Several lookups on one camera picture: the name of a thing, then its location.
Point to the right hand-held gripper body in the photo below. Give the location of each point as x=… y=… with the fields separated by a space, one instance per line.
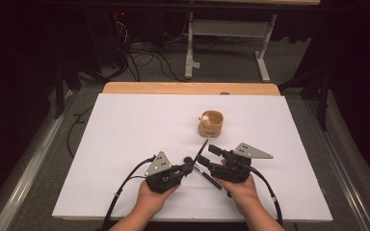
x=231 y=170

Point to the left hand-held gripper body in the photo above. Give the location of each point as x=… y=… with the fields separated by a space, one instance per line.
x=165 y=178

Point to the thin black copper-tipped brush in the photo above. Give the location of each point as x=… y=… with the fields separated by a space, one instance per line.
x=202 y=149

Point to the tan bear pen holder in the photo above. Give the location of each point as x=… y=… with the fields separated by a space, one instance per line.
x=210 y=130

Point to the black makeup brush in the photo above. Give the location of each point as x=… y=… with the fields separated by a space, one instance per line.
x=210 y=180

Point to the person's right hand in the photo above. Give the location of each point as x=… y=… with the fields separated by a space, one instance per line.
x=242 y=195

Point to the person's left hand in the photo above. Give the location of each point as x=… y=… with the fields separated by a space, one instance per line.
x=151 y=202

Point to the white table cover sheet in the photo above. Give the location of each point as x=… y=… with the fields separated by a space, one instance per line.
x=135 y=128

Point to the wooden table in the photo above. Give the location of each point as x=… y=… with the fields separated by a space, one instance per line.
x=189 y=88

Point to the black metal stand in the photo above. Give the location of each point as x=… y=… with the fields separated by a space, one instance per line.
x=59 y=93
x=323 y=99

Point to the black device with red light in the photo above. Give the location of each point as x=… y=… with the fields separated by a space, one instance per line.
x=122 y=14

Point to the aluminium floor rail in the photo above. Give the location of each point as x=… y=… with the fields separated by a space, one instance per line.
x=33 y=166
x=348 y=179

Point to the white metal desk frame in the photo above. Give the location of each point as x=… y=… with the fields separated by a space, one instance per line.
x=228 y=28

